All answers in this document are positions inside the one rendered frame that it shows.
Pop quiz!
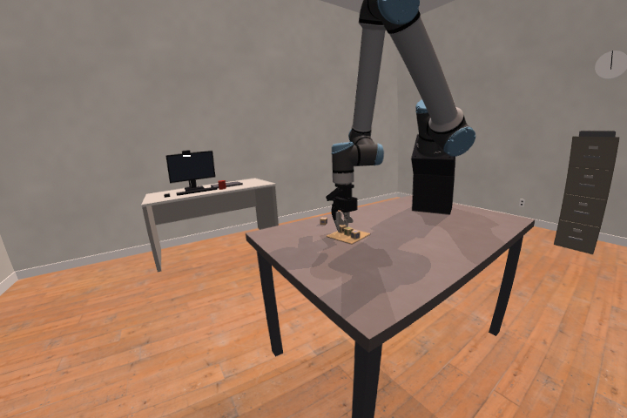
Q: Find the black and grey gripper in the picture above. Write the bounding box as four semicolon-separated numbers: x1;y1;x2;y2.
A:
331;183;357;233

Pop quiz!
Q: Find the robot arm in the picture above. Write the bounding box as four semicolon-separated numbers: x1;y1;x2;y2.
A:
331;0;475;185

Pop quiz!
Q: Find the orange flat mat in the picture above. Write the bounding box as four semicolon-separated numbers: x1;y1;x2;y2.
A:
326;231;371;244

